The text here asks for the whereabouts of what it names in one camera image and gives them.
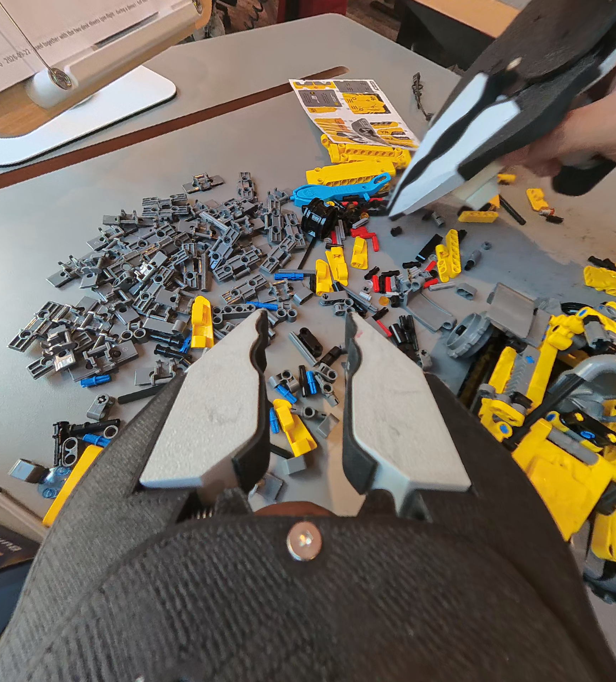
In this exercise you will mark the thin yellow liftarm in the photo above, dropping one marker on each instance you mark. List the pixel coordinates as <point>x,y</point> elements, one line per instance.
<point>71,482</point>

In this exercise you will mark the long yellow curved panel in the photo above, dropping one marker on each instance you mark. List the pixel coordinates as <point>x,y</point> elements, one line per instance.
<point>340,175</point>

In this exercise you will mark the black axle rod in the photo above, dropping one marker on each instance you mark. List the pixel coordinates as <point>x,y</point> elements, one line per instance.
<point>513,210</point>

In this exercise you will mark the white stand base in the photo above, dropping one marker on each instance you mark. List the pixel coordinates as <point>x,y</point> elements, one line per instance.
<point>116,101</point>

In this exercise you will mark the grey oval link piece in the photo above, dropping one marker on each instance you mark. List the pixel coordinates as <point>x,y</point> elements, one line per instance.
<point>466,291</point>

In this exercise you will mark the long yellow beam assembly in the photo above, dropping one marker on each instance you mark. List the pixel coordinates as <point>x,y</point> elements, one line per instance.
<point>361,152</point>

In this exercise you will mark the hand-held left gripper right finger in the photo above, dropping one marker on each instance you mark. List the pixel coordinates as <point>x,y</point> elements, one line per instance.
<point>401,426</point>

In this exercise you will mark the dark grey axle connector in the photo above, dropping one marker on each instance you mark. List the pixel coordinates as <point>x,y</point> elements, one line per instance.
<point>474,260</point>

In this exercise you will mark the yellow sticker sheet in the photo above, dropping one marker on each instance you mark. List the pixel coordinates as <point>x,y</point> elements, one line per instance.
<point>340,106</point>

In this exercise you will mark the yellow seven-hole beam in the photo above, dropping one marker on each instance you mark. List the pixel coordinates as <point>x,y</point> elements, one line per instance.
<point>453,253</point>

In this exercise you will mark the small black pin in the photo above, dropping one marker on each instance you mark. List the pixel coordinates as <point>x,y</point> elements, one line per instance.
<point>603,264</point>

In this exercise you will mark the small grey cross axle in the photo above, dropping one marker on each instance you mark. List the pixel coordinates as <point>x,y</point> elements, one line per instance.
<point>12,509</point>

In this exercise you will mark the short yellow holed beam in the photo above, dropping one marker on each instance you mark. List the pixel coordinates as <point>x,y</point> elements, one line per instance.
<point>478,216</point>

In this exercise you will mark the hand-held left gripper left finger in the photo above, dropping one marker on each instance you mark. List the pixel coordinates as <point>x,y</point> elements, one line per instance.
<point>209,421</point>

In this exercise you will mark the black round wheel piece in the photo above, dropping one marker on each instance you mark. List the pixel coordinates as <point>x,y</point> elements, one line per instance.
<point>318,217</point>

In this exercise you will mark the pile of mixed small bricks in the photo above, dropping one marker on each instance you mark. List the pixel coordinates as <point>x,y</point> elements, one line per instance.
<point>340,319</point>

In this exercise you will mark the yellow panel with red pin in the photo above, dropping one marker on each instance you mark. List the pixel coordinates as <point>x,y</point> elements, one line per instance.
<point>537,198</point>

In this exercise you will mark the yellow grey brick vehicle model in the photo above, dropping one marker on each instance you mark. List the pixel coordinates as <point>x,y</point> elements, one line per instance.
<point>553,453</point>

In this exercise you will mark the printed instruction sheet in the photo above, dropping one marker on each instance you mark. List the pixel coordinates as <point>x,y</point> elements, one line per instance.
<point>20,48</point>

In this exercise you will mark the dark grey round rim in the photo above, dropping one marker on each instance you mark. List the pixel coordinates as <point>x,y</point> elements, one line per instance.
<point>465,335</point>

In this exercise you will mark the short yellow panel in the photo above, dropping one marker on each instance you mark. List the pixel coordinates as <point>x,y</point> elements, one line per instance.
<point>443,264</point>

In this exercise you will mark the person's right hand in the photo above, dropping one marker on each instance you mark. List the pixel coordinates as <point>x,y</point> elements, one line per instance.
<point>606,128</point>

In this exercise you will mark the dark grey pin connector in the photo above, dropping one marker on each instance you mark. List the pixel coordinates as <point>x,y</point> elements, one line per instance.
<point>437,218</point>

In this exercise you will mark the black rectangular brick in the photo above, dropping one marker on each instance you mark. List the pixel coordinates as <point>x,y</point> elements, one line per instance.
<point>429,248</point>

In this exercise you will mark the blue brick separator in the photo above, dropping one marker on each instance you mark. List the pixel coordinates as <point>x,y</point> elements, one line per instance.
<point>318,193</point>

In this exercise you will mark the pile of dark grey bricks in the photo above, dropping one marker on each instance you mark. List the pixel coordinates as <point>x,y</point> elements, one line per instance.
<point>153,266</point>

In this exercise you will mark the dark grey curved panel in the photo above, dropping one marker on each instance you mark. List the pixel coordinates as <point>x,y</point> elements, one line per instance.
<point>430,309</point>

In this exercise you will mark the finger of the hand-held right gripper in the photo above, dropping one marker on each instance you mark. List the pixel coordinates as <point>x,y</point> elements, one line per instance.
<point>491,125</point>
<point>465,98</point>

